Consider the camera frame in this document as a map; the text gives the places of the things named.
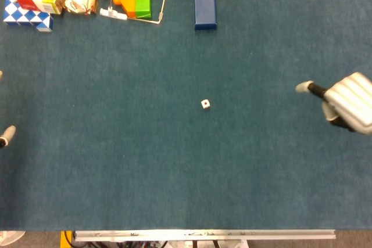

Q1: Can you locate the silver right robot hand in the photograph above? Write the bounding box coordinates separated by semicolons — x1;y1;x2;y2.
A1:
295;71;372;135

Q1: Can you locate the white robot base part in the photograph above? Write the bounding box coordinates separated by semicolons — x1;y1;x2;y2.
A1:
0;230;26;246

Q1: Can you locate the orange green toy block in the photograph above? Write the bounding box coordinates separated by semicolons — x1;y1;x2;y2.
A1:
112;0;152;19

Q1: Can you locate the blue white snake puzzle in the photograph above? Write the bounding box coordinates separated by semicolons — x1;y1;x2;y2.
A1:
3;0;54;33

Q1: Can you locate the aluminium profile rail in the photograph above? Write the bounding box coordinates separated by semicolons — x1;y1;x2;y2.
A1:
72;229;337;242

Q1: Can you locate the black cable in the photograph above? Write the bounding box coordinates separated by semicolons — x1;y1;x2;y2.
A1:
64;230;77;248

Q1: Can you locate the yellow bracket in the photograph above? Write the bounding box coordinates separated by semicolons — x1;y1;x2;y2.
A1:
60;230;73;248

